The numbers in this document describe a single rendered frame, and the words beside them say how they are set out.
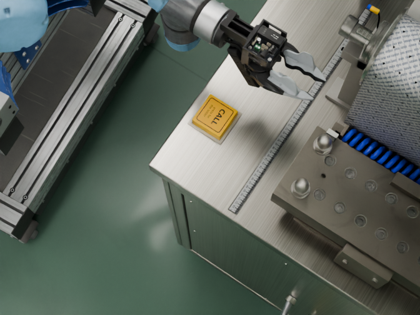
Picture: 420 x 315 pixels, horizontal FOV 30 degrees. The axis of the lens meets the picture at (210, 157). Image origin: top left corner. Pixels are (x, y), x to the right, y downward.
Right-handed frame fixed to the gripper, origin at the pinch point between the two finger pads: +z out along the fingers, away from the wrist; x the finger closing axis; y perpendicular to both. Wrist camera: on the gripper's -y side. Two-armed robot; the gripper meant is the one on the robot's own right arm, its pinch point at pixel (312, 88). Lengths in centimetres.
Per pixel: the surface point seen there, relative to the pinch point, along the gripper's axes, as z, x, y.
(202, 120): -16.8, -11.6, -16.9
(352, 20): 0.3, 10.0, 11.0
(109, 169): -52, -14, -109
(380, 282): 29.8, -21.3, -11.1
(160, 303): -13, -40, -110
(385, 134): 15.8, 0.1, -1.3
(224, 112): -14.1, -7.7, -16.8
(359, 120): 10.5, 0.2, -2.1
